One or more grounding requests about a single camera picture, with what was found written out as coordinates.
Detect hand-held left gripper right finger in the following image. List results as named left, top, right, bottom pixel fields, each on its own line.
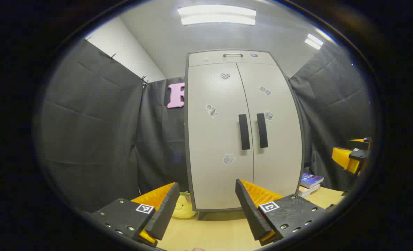
left=235, top=178, right=332, bottom=246

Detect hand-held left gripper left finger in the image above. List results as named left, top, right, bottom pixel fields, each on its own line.
left=88, top=182, right=181, bottom=248

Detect grey shoe cabinet door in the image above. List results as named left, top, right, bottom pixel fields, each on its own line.
left=187, top=63, right=255, bottom=210
left=236, top=63, right=304, bottom=207

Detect black door handle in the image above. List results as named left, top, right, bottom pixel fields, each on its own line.
left=257, top=113, right=268, bottom=149
left=238, top=114, right=251, bottom=150

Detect grey double-door shoe cabinet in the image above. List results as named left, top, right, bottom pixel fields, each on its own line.
left=184, top=49, right=305, bottom=220

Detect yellow plush toy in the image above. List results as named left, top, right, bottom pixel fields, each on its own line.
left=171, top=191, right=198, bottom=219

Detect blue cover book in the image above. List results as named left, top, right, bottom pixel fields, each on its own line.
left=300, top=173, right=324, bottom=189

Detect black backdrop cloth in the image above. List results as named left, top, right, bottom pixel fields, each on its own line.
left=39, top=35, right=374, bottom=213

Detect ceiling light panel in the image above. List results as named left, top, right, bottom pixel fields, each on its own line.
left=177, top=5, right=257, bottom=26
left=305, top=33, right=324, bottom=50

